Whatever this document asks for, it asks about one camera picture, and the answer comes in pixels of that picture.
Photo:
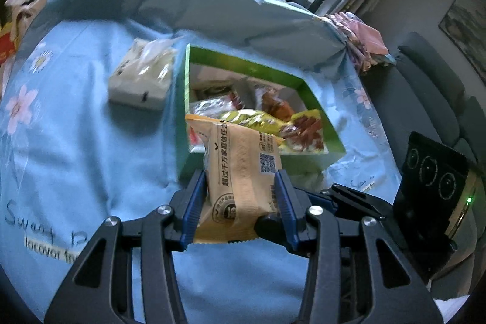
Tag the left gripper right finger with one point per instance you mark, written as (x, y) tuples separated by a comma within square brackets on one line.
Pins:
[(356, 271)]

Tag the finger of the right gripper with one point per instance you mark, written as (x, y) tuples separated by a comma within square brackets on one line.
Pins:
[(351, 204), (270, 228)]

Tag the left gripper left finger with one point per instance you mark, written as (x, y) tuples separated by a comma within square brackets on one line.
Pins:
[(98, 287)]

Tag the tan biscuit packet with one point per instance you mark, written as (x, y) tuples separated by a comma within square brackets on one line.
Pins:
[(240, 164)]

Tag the red white snack packet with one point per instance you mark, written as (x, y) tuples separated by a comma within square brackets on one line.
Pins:
[(216, 106)]

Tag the orange brown snack packet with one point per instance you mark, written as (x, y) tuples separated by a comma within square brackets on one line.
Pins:
[(269, 101)]

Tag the yellow green snack bag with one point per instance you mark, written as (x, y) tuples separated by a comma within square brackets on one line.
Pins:
[(254, 119)]

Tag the light blue floral bedsheet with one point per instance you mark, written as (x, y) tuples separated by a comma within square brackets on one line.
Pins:
[(70, 158)]

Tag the pink folded cloth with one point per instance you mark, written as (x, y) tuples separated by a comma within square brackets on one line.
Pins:
[(365, 44)]

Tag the green cardboard box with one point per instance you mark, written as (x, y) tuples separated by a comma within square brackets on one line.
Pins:
[(206, 73)]

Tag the white tissue pack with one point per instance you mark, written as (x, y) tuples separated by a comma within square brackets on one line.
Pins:
[(144, 76)]

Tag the framed wall picture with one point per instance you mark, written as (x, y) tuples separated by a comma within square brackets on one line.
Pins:
[(464, 25)]

